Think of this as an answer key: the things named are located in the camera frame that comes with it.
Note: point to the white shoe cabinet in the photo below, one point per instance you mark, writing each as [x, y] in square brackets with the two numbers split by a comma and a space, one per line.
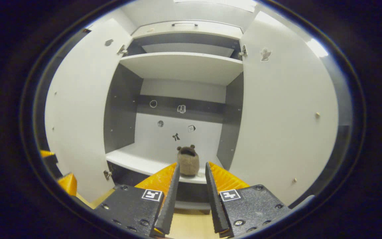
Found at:
[181, 66]

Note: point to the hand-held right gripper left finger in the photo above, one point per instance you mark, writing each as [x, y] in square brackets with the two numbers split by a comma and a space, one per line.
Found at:
[171, 205]

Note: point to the white cabinet drawer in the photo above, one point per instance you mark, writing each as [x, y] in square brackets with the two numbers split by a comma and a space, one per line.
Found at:
[158, 30]

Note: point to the ceiling light panel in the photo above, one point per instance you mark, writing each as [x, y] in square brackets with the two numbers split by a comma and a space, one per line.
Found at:
[317, 49]
[217, 3]

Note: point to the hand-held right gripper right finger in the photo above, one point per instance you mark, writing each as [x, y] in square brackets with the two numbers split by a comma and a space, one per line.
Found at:
[215, 205]

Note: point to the metal door hinge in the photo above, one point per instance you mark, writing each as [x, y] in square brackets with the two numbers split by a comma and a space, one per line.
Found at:
[107, 174]
[243, 50]
[122, 50]

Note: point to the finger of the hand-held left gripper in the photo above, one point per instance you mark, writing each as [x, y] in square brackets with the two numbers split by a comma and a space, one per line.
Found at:
[50, 161]
[69, 184]

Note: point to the brown fuzzy shoe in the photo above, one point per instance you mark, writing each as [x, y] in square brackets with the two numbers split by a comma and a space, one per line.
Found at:
[188, 162]

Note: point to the white shoe cabinet door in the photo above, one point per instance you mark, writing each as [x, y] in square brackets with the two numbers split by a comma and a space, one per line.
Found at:
[284, 126]
[81, 116]

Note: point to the black backdrop cloth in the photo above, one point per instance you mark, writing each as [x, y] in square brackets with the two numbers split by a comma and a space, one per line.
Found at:
[345, 146]

